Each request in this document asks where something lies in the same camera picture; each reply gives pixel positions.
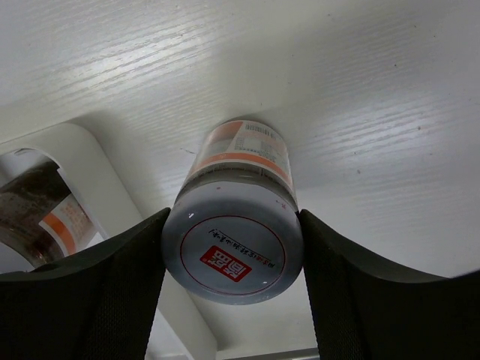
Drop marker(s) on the white lid spice jar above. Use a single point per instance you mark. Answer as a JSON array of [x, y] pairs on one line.
[[233, 235], [41, 220]]

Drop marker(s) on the white divided tray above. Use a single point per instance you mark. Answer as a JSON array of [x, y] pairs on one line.
[[185, 326]]

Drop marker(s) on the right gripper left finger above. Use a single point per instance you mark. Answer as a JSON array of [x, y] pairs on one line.
[[99, 303]]

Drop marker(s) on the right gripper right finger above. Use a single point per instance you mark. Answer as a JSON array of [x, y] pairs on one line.
[[365, 306]]

